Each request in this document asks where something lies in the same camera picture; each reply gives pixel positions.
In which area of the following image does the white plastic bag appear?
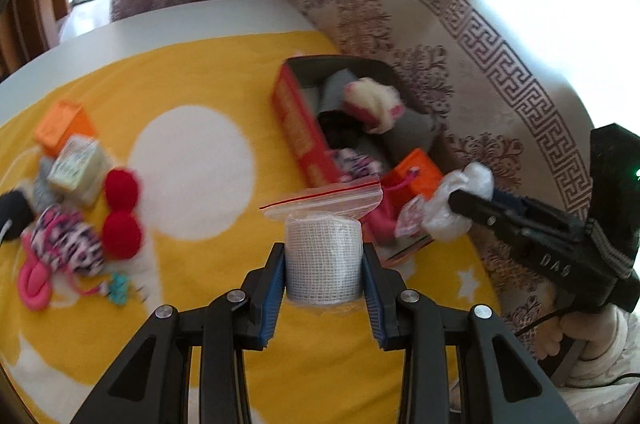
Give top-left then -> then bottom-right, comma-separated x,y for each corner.
394,162 -> 495,241

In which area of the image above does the gauze roll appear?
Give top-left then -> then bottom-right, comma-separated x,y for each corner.
260,177 -> 383,309

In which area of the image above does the red pompom ball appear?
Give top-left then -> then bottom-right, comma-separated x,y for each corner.
101,211 -> 143,261
103,167 -> 141,212

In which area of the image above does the pink leopard plush toy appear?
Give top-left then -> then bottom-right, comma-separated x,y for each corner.
17,203 -> 105,311

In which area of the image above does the yellow white medicine box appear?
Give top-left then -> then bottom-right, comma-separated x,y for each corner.
47,134 -> 113,207

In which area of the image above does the grey knotted cloth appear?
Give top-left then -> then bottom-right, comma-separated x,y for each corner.
32,155 -> 64,214

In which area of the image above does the orange plastic cube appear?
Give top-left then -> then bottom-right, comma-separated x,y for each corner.
381,148 -> 442,203
34,99 -> 96,158

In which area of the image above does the white gloved hand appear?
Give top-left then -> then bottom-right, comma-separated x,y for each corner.
534,305 -> 639,388

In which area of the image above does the patterned beige sofa cover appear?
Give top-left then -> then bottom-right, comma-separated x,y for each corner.
264,0 -> 597,355

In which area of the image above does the teal small charm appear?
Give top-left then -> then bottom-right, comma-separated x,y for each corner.
106,273 -> 130,306

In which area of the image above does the red storage box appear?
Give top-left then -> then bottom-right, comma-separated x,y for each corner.
271,55 -> 436,264

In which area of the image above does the cream pink plush toy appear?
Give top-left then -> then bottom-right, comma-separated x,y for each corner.
343,78 -> 405,134

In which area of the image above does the yellow white blanket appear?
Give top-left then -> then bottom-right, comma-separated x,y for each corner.
1,32 -> 500,423

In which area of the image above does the black sock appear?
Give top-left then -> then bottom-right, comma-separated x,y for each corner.
0,189 -> 35,243

